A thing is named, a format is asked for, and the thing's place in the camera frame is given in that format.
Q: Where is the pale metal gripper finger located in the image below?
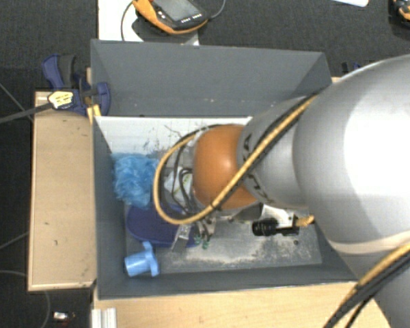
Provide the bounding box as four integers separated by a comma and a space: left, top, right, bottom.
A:
172, 224, 192, 254

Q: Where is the dark blue flat pad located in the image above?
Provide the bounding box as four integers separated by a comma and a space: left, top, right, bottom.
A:
126, 202, 200, 249

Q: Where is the light blue plastic spool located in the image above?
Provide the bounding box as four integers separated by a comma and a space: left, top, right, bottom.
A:
123, 241, 161, 278

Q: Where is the light blue crumpled plastic bag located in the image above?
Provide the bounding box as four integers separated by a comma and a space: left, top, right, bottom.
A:
110, 152, 162, 208

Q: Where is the pale wood flat board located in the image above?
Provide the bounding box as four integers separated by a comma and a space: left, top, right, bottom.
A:
27, 90, 98, 292

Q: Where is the grey metal bin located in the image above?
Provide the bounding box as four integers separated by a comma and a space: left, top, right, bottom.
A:
90, 38, 359, 301

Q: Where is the black cylinder on white bracket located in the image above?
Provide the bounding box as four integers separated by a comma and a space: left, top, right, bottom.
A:
251, 204, 316, 238

